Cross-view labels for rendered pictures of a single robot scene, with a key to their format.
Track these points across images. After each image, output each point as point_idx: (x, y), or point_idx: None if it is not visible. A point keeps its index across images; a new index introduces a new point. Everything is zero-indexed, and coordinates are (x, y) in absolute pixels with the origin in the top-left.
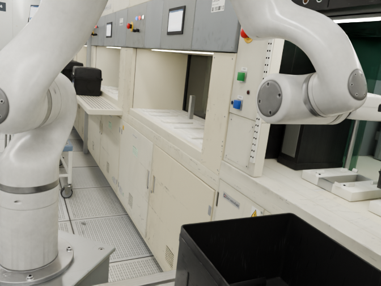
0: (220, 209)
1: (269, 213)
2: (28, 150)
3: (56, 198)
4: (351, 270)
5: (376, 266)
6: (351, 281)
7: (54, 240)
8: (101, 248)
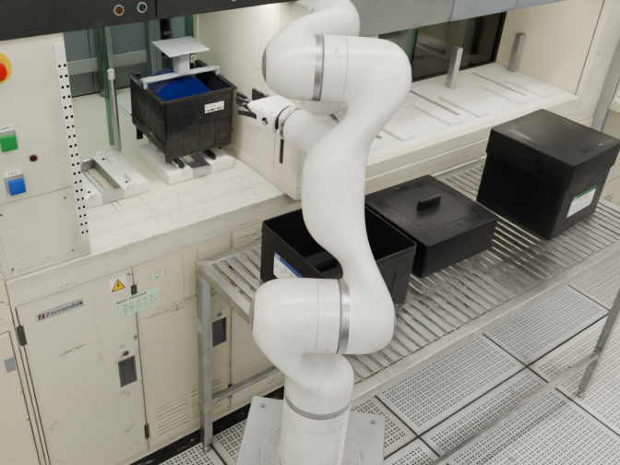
0: (39, 339)
1: (142, 265)
2: (332, 355)
3: None
4: None
5: (261, 209)
6: None
7: None
8: (261, 407)
